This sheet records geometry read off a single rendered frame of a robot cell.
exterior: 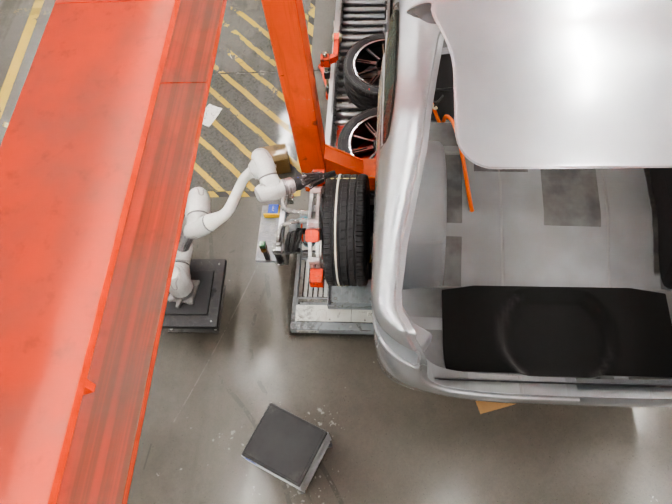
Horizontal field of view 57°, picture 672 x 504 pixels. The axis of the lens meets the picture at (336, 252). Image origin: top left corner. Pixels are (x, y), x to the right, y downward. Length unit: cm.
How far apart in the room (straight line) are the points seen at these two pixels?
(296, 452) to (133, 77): 289
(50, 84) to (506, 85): 97
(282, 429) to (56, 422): 295
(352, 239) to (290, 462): 135
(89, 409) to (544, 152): 109
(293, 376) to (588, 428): 189
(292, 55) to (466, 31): 179
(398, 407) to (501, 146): 285
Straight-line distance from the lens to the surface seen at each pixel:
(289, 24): 315
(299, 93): 348
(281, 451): 381
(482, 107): 153
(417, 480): 407
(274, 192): 330
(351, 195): 341
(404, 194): 271
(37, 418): 96
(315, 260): 347
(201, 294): 427
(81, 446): 118
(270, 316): 443
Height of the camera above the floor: 403
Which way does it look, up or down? 62 degrees down
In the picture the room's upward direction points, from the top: 10 degrees counter-clockwise
